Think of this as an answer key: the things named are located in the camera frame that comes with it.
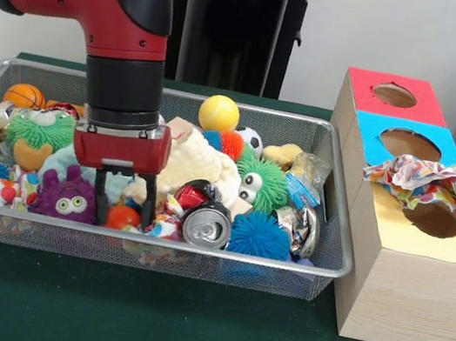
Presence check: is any small orange-red ball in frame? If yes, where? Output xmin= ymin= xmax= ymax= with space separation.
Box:
xmin=104 ymin=202 xmax=144 ymax=234

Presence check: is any green spiky toy with eyes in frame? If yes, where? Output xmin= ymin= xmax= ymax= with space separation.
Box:
xmin=227 ymin=145 xmax=296 ymax=219
xmin=0 ymin=102 xmax=79 ymax=178

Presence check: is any purple spiky monster toy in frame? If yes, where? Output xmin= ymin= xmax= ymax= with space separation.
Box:
xmin=28 ymin=157 xmax=106 ymax=227

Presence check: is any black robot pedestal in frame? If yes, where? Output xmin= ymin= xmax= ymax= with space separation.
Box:
xmin=145 ymin=0 xmax=332 ymax=106

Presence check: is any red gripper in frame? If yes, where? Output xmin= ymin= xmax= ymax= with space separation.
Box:
xmin=59 ymin=110 xmax=176 ymax=236

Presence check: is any shallow silver mesh bin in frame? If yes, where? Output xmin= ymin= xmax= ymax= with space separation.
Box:
xmin=0 ymin=55 xmax=379 ymax=307

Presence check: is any wooden three-hole box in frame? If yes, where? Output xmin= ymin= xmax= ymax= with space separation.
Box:
xmin=294 ymin=64 xmax=456 ymax=341

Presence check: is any polka dot cloth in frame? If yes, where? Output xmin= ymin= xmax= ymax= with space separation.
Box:
xmin=144 ymin=190 xmax=189 ymax=243
xmin=0 ymin=163 xmax=43 ymax=213
xmin=357 ymin=146 xmax=456 ymax=220

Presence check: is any cream knitted cloth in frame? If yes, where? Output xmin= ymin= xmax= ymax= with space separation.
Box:
xmin=154 ymin=124 xmax=251 ymax=214

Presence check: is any orange toy basketball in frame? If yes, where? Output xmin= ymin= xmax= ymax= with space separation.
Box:
xmin=1 ymin=79 xmax=49 ymax=112

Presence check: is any dark green tablecloth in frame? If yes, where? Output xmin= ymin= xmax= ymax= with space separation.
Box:
xmin=0 ymin=46 xmax=456 ymax=341

